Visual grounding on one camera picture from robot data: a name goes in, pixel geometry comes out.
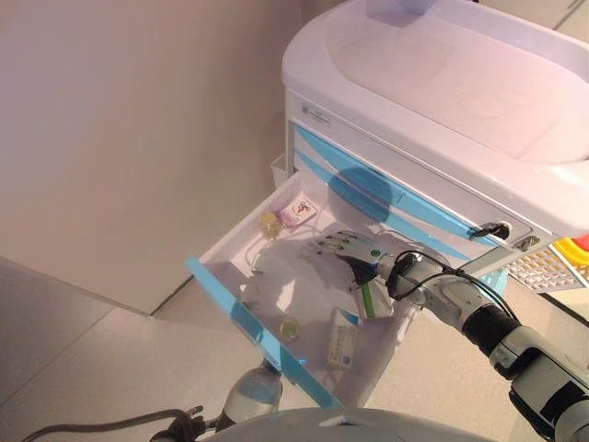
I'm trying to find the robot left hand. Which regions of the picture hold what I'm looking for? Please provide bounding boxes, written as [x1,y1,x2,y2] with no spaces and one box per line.
[167,404,217,436]

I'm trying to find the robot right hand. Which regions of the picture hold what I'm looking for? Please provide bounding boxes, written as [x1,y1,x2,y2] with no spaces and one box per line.
[299,231,395,296]

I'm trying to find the yellow glass vial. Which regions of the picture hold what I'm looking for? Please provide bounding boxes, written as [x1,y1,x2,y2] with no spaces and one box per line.
[260,210,283,243]
[279,317,303,344]

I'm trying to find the white drawer with blue front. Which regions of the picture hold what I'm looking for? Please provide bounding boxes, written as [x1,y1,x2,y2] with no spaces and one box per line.
[185,170,415,409]

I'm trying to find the green white medicine box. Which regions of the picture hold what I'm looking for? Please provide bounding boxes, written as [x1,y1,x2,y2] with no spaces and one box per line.
[352,273,397,322]

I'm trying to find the pink white medicine box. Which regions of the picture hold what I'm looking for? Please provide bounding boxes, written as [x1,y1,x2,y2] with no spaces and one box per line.
[277,196,320,227]

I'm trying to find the blue white medicine box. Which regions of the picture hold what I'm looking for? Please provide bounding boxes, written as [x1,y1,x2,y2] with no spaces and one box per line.
[325,307,363,369]

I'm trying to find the small clear side bin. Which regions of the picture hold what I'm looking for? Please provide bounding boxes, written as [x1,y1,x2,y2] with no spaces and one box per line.
[270,154,290,188]

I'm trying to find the black cart key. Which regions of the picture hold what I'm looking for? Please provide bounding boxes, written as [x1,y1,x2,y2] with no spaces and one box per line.
[468,222,512,240]

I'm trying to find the white bin blue lid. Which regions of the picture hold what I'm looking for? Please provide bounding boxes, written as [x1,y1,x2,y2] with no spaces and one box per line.
[473,270,508,297]

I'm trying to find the grey robot torso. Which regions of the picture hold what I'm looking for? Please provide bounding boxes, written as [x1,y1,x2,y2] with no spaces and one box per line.
[209,405,516,442]

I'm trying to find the white medical cart blue drawers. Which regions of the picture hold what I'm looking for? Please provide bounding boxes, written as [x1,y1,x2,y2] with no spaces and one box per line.
[281,0,589,286]

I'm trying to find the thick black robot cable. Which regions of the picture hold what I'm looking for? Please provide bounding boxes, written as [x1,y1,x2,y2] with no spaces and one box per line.
[20,411,185,442]

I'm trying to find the white wire basket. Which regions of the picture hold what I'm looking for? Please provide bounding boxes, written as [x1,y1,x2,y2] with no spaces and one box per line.
[505,241,589,296]

